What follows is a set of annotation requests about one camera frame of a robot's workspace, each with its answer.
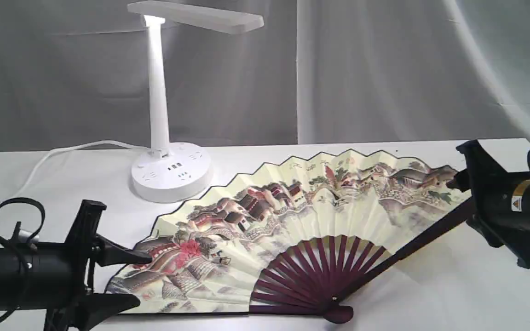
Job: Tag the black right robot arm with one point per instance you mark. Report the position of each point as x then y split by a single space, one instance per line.
522 202

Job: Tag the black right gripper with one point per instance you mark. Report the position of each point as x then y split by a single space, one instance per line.
500 217

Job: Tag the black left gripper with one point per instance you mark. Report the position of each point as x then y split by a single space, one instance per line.
85 309

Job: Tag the painted paper folding fan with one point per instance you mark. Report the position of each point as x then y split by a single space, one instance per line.
292 238

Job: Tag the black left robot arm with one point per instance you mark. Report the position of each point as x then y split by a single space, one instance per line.
58 277

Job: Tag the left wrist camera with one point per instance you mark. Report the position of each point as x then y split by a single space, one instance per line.
21 235

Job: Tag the white backdrop curtain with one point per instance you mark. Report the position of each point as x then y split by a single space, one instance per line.
318 71

